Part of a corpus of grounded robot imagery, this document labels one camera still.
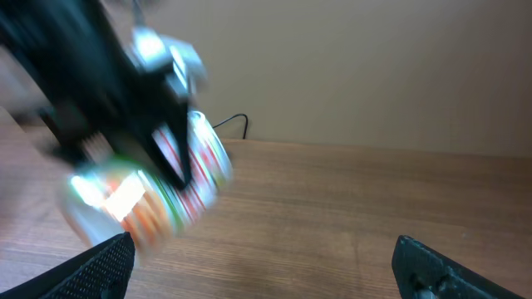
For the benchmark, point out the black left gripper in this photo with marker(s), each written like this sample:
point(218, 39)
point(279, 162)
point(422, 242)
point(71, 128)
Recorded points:
point(71, 51)

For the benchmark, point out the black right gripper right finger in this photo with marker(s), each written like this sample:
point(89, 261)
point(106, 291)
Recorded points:
point(422, 272)

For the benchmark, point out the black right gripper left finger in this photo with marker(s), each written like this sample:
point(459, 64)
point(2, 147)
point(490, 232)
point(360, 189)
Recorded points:
point(101, 272)

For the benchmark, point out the instant noodle cup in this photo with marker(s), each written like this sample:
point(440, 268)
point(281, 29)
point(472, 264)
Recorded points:
point(120, 195)

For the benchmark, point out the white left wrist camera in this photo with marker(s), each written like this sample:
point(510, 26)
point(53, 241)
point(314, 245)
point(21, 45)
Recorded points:
point(182, 68)

